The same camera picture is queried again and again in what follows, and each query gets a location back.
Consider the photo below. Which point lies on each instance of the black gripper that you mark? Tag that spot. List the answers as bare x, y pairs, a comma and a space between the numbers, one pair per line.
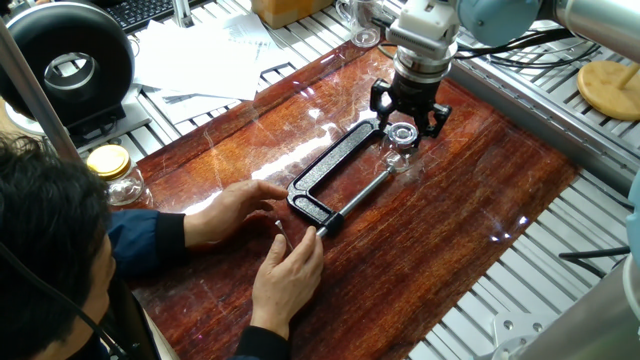
412, 97

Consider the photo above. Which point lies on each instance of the white round jar lid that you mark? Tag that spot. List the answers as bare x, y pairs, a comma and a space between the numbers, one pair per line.
402, 134

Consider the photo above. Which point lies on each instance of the small clear glass jar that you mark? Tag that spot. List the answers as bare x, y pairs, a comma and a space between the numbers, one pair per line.
397, 160

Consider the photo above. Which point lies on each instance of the black C-clamp with steel screw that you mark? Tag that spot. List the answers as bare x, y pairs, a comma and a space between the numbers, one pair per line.
310, 205

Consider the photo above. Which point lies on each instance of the person's right forearm dark sleeve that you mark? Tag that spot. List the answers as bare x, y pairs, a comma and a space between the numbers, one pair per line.
260, 347

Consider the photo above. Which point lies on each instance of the person's left forearm blue sleeve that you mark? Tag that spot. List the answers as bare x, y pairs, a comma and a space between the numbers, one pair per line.
147, 240

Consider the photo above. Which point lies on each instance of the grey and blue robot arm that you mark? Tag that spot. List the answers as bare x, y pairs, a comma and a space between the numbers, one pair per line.
425, 60

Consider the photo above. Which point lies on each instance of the clear glass storage jar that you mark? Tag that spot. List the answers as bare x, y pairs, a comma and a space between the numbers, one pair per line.
122, 190

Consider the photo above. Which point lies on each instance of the gold metal jar lid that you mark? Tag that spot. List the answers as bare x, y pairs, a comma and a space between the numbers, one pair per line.
108, 161

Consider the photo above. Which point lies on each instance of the person's left hand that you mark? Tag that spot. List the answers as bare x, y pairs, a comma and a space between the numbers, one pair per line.
230, 209

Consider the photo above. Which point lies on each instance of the person's right hand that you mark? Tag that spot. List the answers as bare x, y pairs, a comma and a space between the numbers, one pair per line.
289, 285

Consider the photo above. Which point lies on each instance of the clear glass mug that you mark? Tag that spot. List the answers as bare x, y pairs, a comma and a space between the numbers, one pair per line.
365, 30

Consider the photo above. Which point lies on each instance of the orange cardboard box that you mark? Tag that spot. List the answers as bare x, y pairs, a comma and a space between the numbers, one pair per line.
282, 12

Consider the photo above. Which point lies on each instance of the round wooden disc stand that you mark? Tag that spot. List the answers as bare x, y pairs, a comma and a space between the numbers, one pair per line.
605, 92

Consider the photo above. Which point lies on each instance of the white paper sheet with drawing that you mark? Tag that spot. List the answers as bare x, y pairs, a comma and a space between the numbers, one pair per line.
195, 107

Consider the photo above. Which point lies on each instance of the white printed paper sheets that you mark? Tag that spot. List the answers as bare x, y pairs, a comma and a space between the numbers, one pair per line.
200, 60

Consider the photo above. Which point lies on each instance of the short aluminium upright profile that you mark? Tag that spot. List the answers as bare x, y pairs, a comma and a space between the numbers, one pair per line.
182, 12

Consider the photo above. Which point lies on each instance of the black computer keyboard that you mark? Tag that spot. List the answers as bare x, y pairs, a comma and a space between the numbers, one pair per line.
140, 12

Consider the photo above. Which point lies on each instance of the black table side panel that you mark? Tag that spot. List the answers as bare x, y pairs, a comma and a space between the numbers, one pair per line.
134, 322

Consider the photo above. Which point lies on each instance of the person's head black hair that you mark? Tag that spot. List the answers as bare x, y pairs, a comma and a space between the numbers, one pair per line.
40, 215

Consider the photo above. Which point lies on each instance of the white plastic wrist bracket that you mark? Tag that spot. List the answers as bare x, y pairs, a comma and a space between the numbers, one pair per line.
425, 22

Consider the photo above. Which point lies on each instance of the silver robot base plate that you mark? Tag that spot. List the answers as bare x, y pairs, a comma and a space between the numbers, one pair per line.
520, 330

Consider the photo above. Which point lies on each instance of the grey metal base plate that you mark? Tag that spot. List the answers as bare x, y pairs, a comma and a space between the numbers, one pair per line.
135, 120

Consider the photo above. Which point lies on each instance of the aluminium frame post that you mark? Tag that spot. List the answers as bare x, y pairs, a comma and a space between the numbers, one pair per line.
37, 100

